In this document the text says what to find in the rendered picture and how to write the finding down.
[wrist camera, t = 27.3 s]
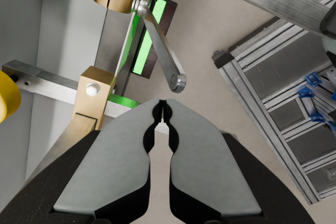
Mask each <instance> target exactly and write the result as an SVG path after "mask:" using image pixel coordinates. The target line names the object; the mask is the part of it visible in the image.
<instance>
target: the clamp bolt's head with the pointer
mask: <svg viewBox="0 0 336 224"><path fill-rule="evenodd" d="M139 1H140V0H133V3H132V7H131V13H133V12H135V13H136V12H137V7H138V4H139ZM150 5H151V1H149V2H148V5H147V6H148V7H149V8H150Z"/></svg>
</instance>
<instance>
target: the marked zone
mask: <svg viewBox="0 0 336 224"><path fill-rule="evenodd" d="M138 20H139V16H138V15H137V14H136V13H135V16H134V19H133V23H132V38H133V35H134V32H135V29H136V26H137V23H138Z"/></svg>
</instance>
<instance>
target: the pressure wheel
mask: <svg viewBox="0 0 336 224"><path fill-rule="evenodd" d="M18 80H19V79H18V77H17V76H16V75H11V76H8V75H7V74H5V73H4V72H2V71H1V70H0V123H2V122H3V121H4V120H5V119H7V118H8V117H9V116H10V115H12V114H13V113H14V112H15V111H16V110H17V109H18V108H19V106H20V104H21V94H20V91H19V89H18V87H17V85H16V84H15V83H16V82H17V81H18Z"/></svg>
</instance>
